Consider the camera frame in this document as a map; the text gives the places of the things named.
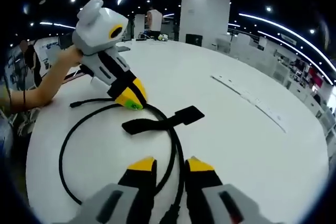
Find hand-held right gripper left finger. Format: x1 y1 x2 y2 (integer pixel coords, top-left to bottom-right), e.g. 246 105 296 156
77 156 158 224

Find white pillar with small sign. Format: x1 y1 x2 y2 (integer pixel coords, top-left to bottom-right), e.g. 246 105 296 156
179 0 232 49

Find white office counter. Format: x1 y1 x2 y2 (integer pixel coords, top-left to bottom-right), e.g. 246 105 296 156
228 32 292 88

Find person's left hand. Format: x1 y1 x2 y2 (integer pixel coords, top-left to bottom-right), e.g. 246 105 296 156
58 45 85 68

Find white desk slot strip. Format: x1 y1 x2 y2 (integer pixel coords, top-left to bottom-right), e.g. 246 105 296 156
211 74 288 133

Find black Velcro strap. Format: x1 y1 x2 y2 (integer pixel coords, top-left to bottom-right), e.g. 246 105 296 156
121 105 205 136

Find black charging cable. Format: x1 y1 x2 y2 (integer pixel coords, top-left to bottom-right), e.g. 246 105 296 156
59 97 186 224

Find white desk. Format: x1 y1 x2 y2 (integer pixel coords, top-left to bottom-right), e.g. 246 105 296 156
25 39 330 224

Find red display board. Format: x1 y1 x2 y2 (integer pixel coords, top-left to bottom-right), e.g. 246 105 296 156
306 67 324 89

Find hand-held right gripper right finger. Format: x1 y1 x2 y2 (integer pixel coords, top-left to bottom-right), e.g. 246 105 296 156
184 155 266 224

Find long ceiling light strip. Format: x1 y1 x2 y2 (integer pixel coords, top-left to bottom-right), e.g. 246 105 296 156
238 12 336 84

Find black box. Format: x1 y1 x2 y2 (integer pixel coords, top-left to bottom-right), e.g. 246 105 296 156
185 33 203 47

